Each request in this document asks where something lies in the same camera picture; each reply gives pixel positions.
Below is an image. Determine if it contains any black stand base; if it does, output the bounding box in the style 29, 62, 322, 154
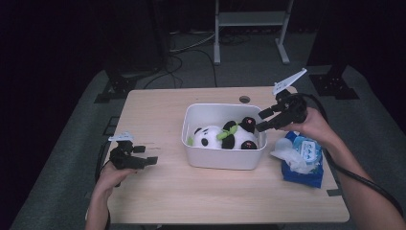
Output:
308, 63, 360, 101
94, 57, 138, 104

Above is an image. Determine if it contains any blue wet wipes pack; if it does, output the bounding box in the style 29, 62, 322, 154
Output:
281, 130, 324, 189

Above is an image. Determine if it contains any white metal stand frame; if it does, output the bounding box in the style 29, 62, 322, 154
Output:
214, 0, 295, 65

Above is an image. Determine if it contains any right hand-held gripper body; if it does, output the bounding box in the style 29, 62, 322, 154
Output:
271, 67, 309, 129

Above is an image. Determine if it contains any panda plush toy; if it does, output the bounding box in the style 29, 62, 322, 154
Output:
187, 116, 259, 150

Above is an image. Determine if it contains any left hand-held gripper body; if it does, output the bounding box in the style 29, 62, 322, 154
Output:
107, 130, 146, 171

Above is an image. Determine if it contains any white round pad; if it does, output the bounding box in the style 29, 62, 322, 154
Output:
275, 137, 293, 152

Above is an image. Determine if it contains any white plastic bin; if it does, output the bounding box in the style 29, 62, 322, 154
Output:
181, 103, 268, 171

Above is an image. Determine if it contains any grey floor cable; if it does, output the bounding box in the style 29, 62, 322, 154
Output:
169, 30, 221, 54

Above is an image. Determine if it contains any person's right hand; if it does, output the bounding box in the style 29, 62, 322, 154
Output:
281, 106, 337, 148

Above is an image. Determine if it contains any white wet wipe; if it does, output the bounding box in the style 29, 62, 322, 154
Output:
270, 147, 310, 175

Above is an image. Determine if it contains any black floor cable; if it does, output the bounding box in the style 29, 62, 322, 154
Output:
143, 49, 218, 90

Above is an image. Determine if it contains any right hand-held gripper cable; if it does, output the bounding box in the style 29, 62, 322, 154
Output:
296, 92, 405, 219

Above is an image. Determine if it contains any person's left hand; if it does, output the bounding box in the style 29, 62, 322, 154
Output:
95, 161, 139, 196

